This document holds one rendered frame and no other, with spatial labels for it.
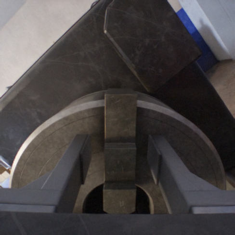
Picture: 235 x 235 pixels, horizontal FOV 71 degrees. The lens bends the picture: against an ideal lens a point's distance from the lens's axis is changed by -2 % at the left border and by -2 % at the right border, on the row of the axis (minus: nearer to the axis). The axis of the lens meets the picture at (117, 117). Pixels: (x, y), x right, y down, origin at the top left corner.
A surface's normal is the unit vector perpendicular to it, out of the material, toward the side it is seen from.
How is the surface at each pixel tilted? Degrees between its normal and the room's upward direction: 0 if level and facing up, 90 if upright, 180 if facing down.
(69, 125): 90
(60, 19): 90
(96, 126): 90
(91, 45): 90
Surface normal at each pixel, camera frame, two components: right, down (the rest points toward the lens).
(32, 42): 0.00, 0.25
